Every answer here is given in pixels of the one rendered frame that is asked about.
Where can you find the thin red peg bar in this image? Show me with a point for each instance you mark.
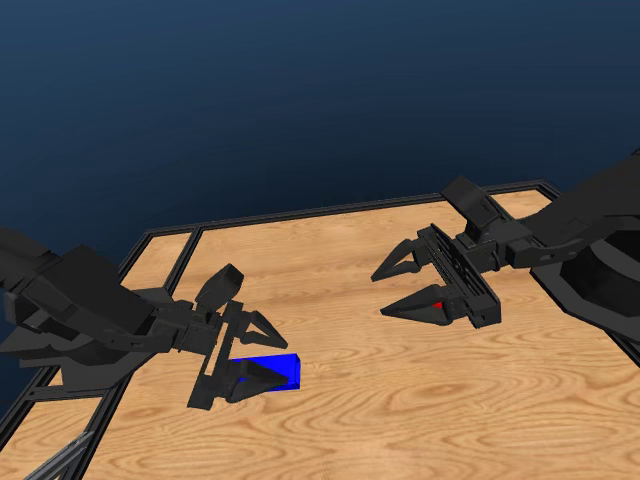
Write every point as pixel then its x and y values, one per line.
pixel 438 305

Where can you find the blue hollow socket block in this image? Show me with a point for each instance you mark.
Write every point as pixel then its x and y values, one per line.
pixel 282 367

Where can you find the black table frame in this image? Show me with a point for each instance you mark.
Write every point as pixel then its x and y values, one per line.
pixel 180 260

